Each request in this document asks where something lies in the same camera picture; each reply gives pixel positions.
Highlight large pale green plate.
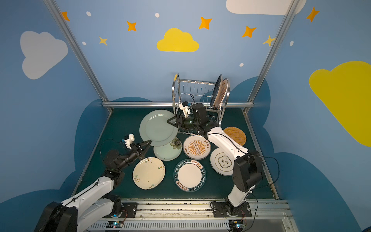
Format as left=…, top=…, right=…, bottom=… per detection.
left=139, top=110, right=178, bottom=147

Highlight orange sunburst plate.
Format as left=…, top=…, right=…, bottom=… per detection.
left=183, top=135, right=211, bottom=160
left=214, top=78, right=229, bottom=107

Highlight black glossy plate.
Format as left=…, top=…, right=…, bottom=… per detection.
left=210, top=74, right=222, bottom=107

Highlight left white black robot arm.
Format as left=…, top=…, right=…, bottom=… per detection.
left=35, top=138, right=152, bottom=232

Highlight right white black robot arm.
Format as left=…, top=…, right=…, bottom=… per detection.
left=167, top=101, right=264, bottom=210

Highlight cream floral plate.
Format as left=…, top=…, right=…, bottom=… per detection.
left=132, top=157, right=166, bottom=190

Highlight pale green flower plate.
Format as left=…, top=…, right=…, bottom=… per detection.
left=154, top=137, right=183, bottom=161

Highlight yellow woven round plate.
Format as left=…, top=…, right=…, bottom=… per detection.
left=223, top=127, right=247, bottom=146

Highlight white plate black cloud line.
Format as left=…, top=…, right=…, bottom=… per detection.
left=210, top=148, right=234, bottom=176

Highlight white plate dark lettered rim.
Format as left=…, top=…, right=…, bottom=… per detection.
left=173, top=159, right=207, bottom=192

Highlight left circuit board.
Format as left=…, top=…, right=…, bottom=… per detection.
left=106, top=221, right=124, bottom=229

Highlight circuit board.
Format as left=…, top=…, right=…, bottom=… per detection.
left=229, top=220, right=244, bottom=232
left=106, top=221, right=124, bottom=229

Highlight right circuit board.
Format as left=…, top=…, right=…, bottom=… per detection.
left=229, top=220, right=244, bottom=232

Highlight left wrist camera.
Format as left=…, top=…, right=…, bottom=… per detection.
left=121, top=134, right=135, bottom=149

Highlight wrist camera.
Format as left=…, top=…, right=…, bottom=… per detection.
left=121, top=134, right=135, bottom=149
left=179, top=101, right=190, bottom=118

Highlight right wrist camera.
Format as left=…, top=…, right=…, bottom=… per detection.
left=179, top=101, right=190, bottom=118

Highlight chrome wire dish rack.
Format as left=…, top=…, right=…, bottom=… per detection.
left=167, top=74, right=230, bottom=137

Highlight right aluminium frame post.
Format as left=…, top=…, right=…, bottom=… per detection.
left=243, top=0, right=301, bottom=116

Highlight aluminium frame post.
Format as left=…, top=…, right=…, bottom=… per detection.
left=243, top=0, right=301, bottom=116
left=43, top=0, right=109, bottom=103

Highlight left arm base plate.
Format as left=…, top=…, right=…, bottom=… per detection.
left=105, top=202, right=138, bottom=219

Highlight rear aluminium frame bar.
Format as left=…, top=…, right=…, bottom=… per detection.
left=102, top=101, right=254, bottom=108

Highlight aluminium rail front frame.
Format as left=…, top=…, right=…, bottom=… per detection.
left=84, top=199, right=299, bottom=232

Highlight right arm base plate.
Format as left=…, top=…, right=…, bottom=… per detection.
left=210, top=201, right=252, bottom=218

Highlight left aluminium frame post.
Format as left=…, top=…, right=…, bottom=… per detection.
left=43, top=0, right=109, bottom=103

